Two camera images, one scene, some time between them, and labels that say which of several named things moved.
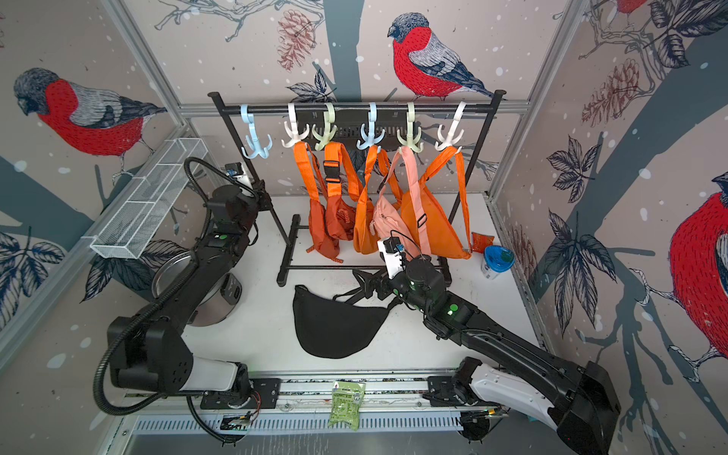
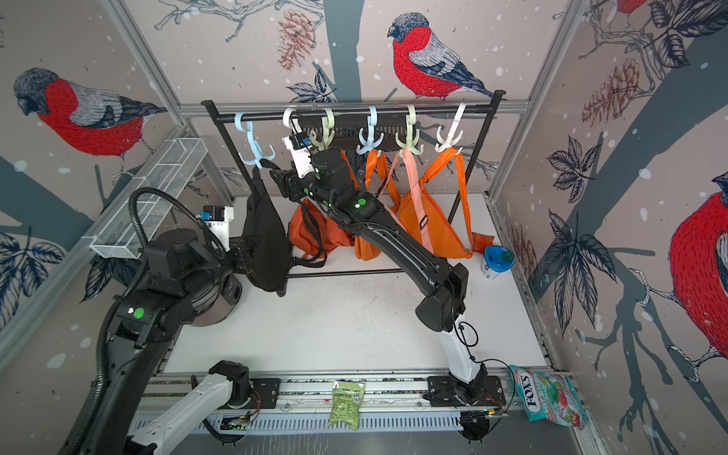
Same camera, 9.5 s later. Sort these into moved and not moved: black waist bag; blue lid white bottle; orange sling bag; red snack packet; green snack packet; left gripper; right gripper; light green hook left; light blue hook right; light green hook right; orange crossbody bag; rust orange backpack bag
Moved: black waist bag; rust orange backpack bag; left gripper; right gripper
Not moved: orange crossbody bag; green snack packet; light green hook right; light green hook left; orange sling bag; blue lid white bottle; light blue hook right; red snack packet
